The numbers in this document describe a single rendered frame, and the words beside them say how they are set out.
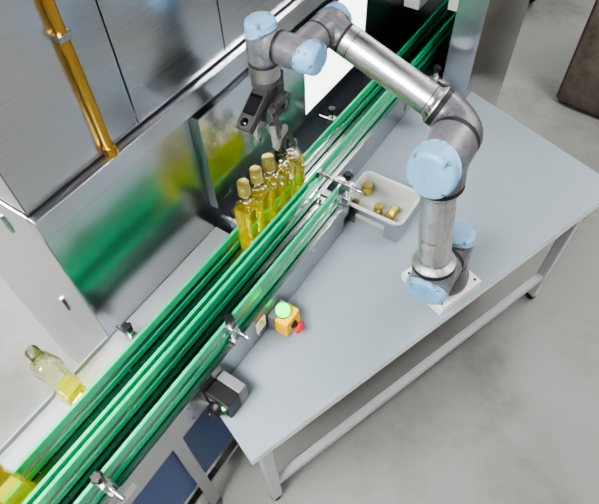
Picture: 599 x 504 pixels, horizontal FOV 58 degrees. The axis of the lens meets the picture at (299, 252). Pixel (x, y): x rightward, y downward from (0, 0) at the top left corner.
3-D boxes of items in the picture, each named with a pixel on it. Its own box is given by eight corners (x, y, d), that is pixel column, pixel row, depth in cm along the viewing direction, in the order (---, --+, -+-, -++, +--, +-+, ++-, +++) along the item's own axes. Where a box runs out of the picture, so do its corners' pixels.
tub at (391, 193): (364, 185, 198) (366, 168, 191) (420, 209, 190) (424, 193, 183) (340, 216, 189) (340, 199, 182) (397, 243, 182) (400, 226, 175)
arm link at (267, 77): (267, 75, 125) (239, 64, 128) (268, 91, 128) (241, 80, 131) (285, 58, 128) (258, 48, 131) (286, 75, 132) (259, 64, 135)
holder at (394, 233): (351, 181, 200) (352, 165, 194) (419, 210, 190) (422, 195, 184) (327, 210, 192) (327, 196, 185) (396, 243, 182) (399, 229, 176)
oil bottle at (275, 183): (272, 212, 175) (267, 164, 158) (286, 219, 173) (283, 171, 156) (262, 223, 172) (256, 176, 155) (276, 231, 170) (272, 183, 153)
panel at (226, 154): (358, 55, 208) (364, -35, 180) (365, 57, 207) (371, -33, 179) (210, 205, 164) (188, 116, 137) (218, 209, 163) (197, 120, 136)
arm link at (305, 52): (337, 28, 119) (295, 14, 122) (310, 54, 113) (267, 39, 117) (336, 59, 125) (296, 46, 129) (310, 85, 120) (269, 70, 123)
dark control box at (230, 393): (227, 381, 155) (222, 369, 148) (249, 395, 152) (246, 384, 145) (209, 404, 151) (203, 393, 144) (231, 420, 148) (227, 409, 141)
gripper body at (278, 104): (291, 111, 142) (289, 71, 132) (272, 129, 138) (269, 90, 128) (268, 101, 145) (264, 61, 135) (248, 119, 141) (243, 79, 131)
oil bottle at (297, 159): (292, 190, 180) (289, 141, 163) (306, 196, 179) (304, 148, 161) (282, 200, 178) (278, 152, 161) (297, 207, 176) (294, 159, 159)
